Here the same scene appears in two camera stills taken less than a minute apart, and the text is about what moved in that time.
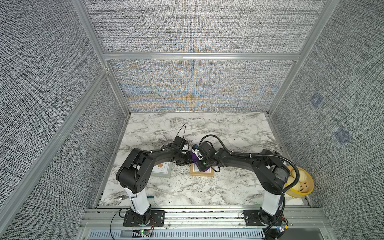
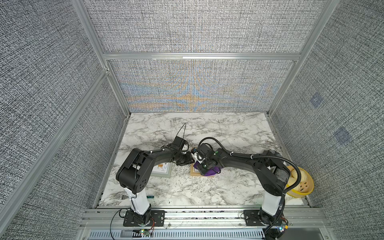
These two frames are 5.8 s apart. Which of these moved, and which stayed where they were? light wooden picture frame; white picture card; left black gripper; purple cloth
Moved: purple cloth
Stayed: white picture card; left black gripper; light wooden picture frame
